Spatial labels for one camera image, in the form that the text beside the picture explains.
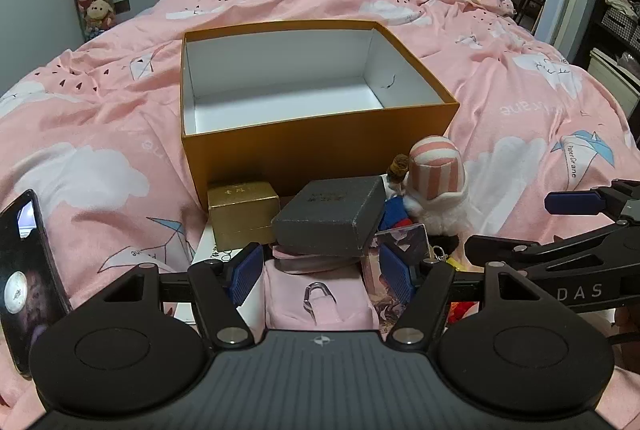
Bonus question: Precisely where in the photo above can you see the dark grey box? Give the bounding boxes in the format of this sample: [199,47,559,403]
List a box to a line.
[271,176,387,259]

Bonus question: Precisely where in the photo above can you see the orange cardboard box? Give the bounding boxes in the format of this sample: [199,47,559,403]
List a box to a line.
[180,20,461,211]

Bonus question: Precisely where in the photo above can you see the pink zip pouch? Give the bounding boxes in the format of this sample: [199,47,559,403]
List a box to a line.
[264,245,382,332]

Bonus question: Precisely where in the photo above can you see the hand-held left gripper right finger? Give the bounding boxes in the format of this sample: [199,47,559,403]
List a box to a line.
[379,242,551,355]

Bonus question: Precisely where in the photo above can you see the printed photo card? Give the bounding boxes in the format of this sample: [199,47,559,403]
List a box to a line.
[361,225,432,337]

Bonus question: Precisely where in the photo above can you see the brown bear plush blue outfit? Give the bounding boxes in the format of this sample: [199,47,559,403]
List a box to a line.
[377,154,426,233]

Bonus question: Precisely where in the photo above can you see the black smartphone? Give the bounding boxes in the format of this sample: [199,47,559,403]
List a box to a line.
[0,189,72,379]

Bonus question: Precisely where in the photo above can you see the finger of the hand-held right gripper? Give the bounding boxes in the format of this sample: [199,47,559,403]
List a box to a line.
[465,226,640,268]
[546,180,640,228]

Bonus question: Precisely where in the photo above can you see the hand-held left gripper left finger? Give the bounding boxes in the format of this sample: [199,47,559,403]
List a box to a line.
[102,244,265,351]

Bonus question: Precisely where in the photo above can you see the small gold box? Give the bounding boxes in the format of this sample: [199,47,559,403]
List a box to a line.
[207,181,280,251]

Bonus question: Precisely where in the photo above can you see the orange crochet doll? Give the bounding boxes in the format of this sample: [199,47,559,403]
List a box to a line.
[445,255,482,325]

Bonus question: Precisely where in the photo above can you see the white plush with striped hat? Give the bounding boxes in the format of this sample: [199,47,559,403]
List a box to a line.
[400,136,472,237]

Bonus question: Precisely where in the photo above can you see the pink printed blanket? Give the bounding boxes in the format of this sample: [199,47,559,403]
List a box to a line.
[0,0,640,430]

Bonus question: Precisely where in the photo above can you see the white box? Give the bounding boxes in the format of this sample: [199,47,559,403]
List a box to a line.
[175,221,266,331]

